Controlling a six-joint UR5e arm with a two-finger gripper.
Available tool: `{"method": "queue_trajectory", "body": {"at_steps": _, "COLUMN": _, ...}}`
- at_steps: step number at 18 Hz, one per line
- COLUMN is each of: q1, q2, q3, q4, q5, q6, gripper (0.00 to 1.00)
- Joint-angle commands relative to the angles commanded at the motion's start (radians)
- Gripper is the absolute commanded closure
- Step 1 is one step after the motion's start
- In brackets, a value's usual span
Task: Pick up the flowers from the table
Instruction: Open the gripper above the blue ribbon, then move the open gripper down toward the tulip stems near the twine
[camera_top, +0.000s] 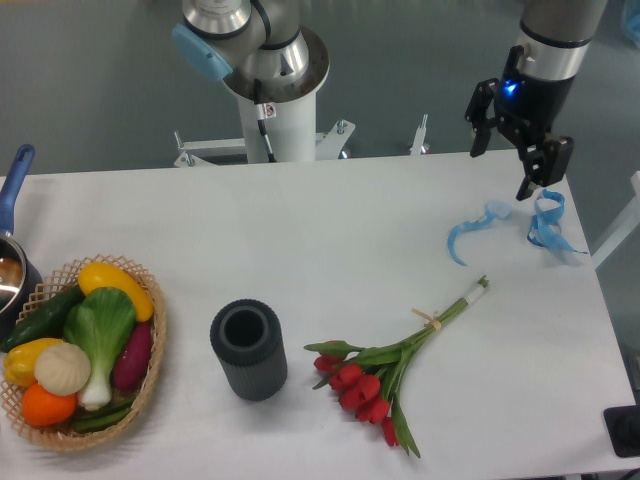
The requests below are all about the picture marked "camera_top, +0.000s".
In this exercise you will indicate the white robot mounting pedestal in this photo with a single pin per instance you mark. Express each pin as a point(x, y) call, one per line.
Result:
point(281, 132)

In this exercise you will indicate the green bean pod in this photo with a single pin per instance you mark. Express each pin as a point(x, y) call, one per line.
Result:
point(103, 418)

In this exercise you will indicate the cream garlic bulb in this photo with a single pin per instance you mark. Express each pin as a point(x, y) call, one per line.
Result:
point(62, 369)

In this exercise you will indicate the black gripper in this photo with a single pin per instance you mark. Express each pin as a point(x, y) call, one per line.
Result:
point(526, 108)

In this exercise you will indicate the blue handled saucepan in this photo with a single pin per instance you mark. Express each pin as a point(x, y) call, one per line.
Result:
point(19, 276)

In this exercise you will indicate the blue ribbon right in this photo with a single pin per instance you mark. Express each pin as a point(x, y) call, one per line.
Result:
point(545, 230)

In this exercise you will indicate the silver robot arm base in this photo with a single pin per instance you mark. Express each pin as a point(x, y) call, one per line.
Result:
point(258, 49)

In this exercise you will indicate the white frame bar right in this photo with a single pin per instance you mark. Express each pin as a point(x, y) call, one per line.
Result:
point(620, 228)

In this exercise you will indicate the dark green cucumber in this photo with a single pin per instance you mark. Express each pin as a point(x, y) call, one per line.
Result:
point(47, 321)

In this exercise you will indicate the black device at edge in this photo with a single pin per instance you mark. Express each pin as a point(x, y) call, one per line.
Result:
point(623, 429)

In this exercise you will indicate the red tulip bouquet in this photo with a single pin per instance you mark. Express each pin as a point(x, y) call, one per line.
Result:
point(368, 380)

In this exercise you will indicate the purple sweet potato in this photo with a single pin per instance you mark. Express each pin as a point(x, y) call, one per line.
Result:
point(132, 364)

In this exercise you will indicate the yellow bell pepper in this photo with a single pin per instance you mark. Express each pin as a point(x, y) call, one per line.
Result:
point(19, 363)

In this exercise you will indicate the light blue ribbon left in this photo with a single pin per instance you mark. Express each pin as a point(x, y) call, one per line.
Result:
point(494, 210)

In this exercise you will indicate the woven wicker basket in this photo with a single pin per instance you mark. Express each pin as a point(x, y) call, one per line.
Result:
point(61, 437)

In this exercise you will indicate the green bok choy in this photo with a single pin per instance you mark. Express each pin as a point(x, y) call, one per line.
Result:
point(100, 326)

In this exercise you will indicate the orange fruit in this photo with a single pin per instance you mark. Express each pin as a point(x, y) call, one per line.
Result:
point(40, 408)

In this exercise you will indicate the dark grey ribbed vase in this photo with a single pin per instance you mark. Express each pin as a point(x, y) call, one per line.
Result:
point(246, 337)

